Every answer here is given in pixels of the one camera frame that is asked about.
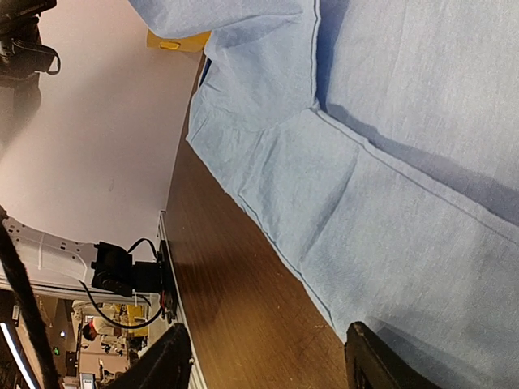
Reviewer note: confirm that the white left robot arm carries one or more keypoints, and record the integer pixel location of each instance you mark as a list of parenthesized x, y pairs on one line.
[(44, 259)]

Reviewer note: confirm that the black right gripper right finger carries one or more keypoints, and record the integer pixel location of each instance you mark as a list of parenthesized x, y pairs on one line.
[(370, 363)]

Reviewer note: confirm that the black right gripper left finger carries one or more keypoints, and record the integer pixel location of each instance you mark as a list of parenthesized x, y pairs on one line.
[(167, 364)]

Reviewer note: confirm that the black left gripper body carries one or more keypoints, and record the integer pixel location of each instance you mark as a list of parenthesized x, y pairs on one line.
[(22, 53)]

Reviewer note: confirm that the yellow plastic basket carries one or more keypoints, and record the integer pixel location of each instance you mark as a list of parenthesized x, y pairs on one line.
[(191, 44)]

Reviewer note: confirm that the light blue long sleeve shirt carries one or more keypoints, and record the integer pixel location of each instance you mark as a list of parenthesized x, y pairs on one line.
[(375, 144)]

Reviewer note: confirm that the aluminium front rail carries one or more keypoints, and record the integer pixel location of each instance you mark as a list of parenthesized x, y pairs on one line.
[(197, 379)]

